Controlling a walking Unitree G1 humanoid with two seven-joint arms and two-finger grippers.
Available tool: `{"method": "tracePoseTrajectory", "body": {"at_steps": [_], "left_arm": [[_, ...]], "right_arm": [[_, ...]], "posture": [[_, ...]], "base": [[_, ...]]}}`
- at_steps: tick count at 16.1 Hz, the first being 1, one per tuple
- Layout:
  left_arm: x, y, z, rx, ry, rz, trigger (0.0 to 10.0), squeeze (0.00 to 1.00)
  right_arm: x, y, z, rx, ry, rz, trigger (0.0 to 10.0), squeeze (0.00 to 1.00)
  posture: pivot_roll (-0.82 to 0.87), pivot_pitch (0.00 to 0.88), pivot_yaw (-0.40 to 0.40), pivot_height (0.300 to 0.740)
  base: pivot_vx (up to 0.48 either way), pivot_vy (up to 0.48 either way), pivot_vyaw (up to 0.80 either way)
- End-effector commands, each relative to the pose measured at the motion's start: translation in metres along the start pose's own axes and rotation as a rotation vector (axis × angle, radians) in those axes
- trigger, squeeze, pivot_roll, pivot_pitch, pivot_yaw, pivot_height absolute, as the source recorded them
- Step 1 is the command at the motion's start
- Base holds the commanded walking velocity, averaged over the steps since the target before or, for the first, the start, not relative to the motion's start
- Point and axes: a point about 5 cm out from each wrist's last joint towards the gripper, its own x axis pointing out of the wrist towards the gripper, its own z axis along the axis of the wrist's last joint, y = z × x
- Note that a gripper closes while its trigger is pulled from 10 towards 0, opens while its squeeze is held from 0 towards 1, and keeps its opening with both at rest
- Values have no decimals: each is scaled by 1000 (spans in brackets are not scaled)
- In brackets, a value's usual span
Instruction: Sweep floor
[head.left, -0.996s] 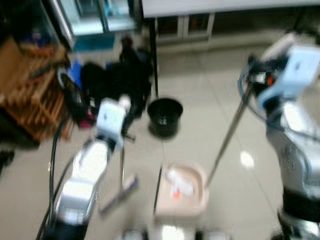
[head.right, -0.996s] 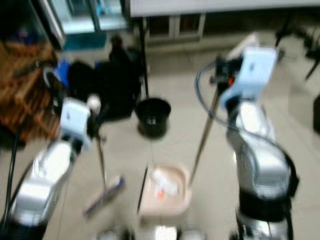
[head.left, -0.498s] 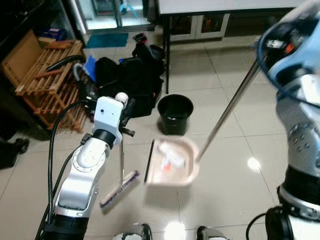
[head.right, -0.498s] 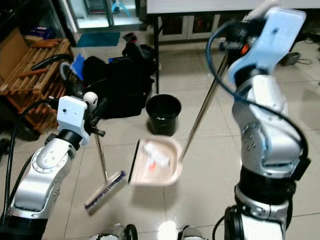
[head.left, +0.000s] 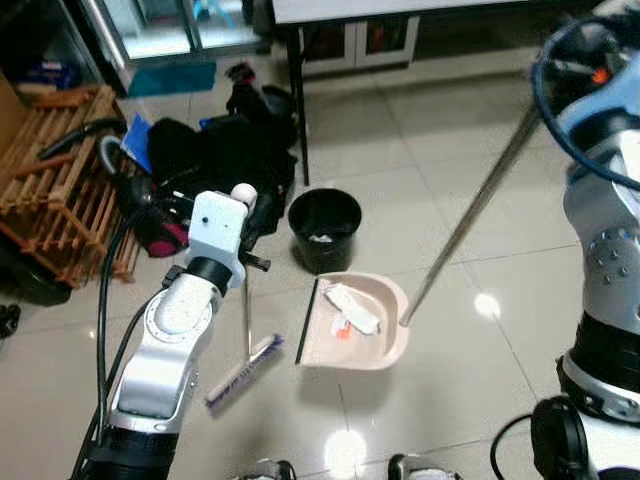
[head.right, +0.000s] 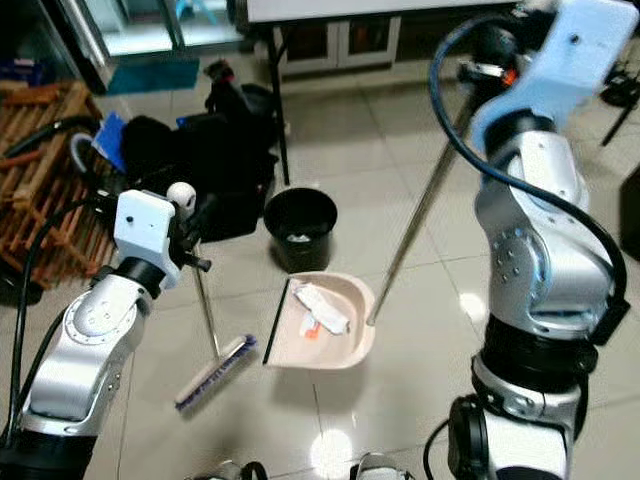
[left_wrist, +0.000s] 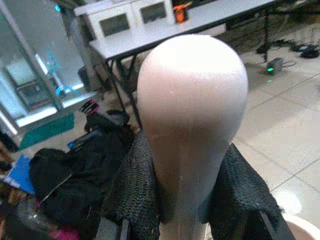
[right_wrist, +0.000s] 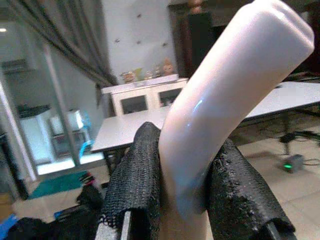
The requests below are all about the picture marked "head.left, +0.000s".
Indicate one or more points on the purple bristle hand broom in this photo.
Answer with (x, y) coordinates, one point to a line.
(243, 375)

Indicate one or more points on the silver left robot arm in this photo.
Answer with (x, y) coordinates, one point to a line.
(165, 340)

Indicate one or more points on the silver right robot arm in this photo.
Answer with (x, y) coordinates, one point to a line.
(605, 220)

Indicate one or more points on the teal floor mat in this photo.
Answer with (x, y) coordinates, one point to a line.
(170, 78)

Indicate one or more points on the white rubbish in bucket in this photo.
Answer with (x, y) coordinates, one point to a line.
(320, 237)

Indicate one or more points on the black plastic bucket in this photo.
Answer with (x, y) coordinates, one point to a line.
(322, 255)

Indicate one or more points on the black fabric bag pile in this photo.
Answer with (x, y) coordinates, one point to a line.
(215, 150)

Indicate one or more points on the white crumpled paper scrap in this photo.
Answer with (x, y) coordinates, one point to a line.
(355, 308)

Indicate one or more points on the small orange scrap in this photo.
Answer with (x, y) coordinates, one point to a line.
(343, 332)

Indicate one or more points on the blue flat packet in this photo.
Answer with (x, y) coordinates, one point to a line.
(136, 145)

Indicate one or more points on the brown wooden slatted rack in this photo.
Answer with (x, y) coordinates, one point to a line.
(60, 190)

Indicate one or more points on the white low cabinet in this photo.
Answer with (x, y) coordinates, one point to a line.
(360, 45)

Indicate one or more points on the glass door cabinet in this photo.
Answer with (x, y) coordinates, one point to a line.
(150, 25)

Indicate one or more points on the dark shoe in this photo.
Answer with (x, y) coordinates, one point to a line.
(8, 320)

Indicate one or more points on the small blue box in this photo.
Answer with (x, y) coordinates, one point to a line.
(52, 75)

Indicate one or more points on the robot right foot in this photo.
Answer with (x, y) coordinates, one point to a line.
(420, 468)

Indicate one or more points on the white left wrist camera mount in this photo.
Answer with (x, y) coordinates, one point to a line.
(215, 225)

